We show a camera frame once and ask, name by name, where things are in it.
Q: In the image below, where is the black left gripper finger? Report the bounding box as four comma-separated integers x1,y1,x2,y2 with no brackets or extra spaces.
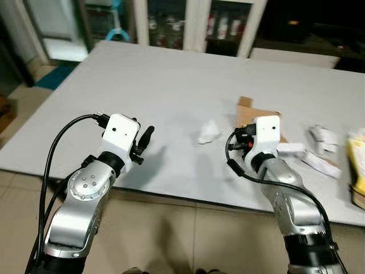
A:
137,126,155,154

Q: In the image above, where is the brown cardboard piece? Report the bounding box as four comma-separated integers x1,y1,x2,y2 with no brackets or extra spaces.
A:
236,96,288,144

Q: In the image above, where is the crumpled white paper ball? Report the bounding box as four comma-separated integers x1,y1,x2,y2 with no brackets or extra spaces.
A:
197,119,222,145

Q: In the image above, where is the small flat white box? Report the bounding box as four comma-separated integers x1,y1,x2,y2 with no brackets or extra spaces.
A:
277,142,307,156

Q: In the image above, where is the crumpled white packaging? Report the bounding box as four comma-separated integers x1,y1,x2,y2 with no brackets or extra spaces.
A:
309,124,339,155

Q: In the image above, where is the long white carton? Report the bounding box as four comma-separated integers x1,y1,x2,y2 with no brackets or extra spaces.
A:
301,149,343,179

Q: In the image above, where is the white bench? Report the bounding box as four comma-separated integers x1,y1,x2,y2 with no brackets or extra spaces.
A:
250,47,342,70

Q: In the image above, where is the blue floor mat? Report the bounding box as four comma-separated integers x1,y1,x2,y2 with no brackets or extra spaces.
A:
34,62,78,91

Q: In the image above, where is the white bottle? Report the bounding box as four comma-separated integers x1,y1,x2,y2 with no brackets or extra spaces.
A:
218,16,230,39

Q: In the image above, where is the yellow plastic package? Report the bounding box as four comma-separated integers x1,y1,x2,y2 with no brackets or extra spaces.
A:
347,133,365,196

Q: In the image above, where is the brown cardboard box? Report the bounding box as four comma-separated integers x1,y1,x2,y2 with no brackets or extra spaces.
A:
352,191,365,210

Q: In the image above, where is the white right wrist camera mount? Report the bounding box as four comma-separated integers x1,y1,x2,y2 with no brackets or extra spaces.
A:
252,115,282,158

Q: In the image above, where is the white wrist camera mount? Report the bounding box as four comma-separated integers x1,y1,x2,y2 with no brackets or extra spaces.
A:
102,114,141,160
252,115,282,158

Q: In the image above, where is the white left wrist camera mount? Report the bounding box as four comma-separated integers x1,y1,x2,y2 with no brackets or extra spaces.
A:
102,114,141,160

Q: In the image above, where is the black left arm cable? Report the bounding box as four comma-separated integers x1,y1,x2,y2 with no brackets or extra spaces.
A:
35,114,110,269

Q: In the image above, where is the light blue ring handle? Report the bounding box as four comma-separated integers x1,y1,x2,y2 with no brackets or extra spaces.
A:
105,25,131,42

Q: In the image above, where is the glass door cabinet white frame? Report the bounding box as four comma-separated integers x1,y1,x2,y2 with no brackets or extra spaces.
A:
79,0,269,58

